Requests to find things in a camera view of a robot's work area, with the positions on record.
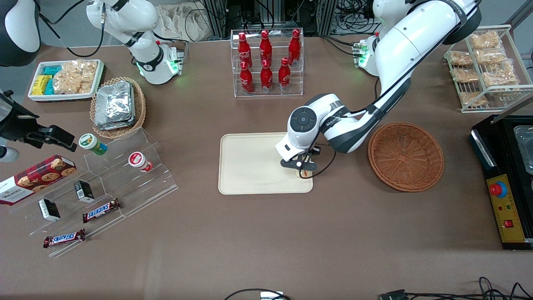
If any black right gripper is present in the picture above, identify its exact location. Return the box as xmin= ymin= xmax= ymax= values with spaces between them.
xmin=0 ymin=90 xmax=78 ymax=152

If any white rectangular snack tray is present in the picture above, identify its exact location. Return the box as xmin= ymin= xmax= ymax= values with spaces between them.
xmin=27 ymin=59 xmax=105 ymax=103

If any beige plastic tray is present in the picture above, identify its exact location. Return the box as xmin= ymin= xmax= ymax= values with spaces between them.
xmin=218 ymin=132 xmax=314 ymax=195

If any tan wicker basket with foil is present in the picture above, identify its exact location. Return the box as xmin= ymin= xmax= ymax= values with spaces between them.
xmin=90 ymin=77 xmax=147 ymax=140

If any brown wicker basket shallow round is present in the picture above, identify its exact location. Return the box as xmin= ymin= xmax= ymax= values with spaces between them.
xmin=368 ymin=122 xmax=445 ymax=193

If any red tartan cookie box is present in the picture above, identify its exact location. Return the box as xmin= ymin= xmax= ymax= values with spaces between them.
xmin=0 ymin=155 xmax=77 ymax=205

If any green lid cup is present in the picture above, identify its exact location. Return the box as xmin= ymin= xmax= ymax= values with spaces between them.
xmin=78 ymin=133 xmax=108 ymax=156

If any yellow snack packet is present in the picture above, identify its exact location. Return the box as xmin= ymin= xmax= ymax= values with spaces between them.
xmin=32 ymin=75 xmax=52 ymax=96

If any small black box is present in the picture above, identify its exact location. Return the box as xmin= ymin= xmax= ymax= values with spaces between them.
xmin=74 ymin=180 xmax=95 ymax=203
xmin=38 ymin=199 xmax=61 ymax=221

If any clear bag of crackers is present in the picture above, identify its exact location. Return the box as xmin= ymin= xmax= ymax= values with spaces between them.
xmin=52 ymin=59 xmax=98 ymax=95

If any silver foil pack stack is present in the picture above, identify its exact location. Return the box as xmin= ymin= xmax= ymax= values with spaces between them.
xmin=94 ymin=81 xmax=136 ymax=131

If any clear acrylic bottle rack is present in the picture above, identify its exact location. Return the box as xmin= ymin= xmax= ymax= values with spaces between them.
xmin=230 ymin=28 xmax=304 ymax=98

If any clear acrylic stepped display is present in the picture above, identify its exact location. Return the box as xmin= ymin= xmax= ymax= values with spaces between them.
xmin=8 ymin=127 xmax=179 ymax=258

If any brown chocolate bar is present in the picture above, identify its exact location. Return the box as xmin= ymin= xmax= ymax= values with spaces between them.
xmin=43 ymin=228 xmax=86 ymax=249
xmin=82 ymin=198 xmax=121 ymax=223

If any red lid cup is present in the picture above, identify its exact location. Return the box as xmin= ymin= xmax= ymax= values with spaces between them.
xmin=128 ymin=152 xmax=153 ymax=173

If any red cola bottle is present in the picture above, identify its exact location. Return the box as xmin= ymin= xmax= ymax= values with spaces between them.
xmin=260 ymin=60 xmax=274 ymax=93
xmin=259 ymin=30 xmax=273 ymax=67
xmin=237 ymin=32 xmax=253 ymax=69
xmin=239 ymin=61 xmax=254 ymax=94
xmin=278 ymin=57 xmax=291 ymax=92
xmin=288 ymin=29 xmax=301 ymax=66

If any beige cloth bag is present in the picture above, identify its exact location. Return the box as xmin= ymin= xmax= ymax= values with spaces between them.
xmin=156 ymin=3 xmax=211 ymax=42

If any clear bag of fried snacks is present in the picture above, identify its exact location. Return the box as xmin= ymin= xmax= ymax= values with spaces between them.
xmin=468 ymin=31 xmax=501 ymax=50
xmin=449 ymin=50 xmax=474 ymax=67
xmin=476 ymin=48 xmax=508 ymax=64
xmin=459 ymin=91 xmax=488 ymax=107
xmin=482 ymin=65 xmax=519 ymax=88
xmin=451 ymin=67 xmax=479 ymax=83

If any black machine with yellow panel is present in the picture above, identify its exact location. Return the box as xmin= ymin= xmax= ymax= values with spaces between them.
xmin=468 ymin=113 xmax=533 ymax=250

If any clear plastic container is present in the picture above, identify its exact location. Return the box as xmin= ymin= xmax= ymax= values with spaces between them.
xmin=513 ymin=125 xmax=533 ymax=175

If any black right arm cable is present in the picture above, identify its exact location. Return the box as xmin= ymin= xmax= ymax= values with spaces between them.
xmin=37 ymin=0 xmax=105 ymax=58

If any black looped table cable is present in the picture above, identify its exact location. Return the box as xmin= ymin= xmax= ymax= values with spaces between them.
xmin=224 ymin=288 xmax=293 ymax=300

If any black tangled cable bundle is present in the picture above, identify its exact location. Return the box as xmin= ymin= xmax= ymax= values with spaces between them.
xmin=406 ymin=277 xmax=533 ymax=300

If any white wire rack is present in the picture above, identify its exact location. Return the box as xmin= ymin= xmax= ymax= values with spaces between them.
xmin=443 ymin=24 xmax=533 ymax=113

